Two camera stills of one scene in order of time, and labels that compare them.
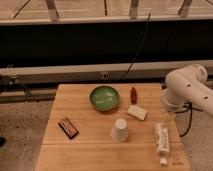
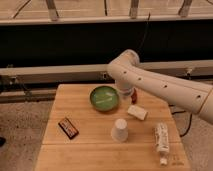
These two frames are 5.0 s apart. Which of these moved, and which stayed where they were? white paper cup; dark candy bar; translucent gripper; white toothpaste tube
Moved: translucent gripper
Stayed: white toothpaste tube; white paper cup; dark candy bar
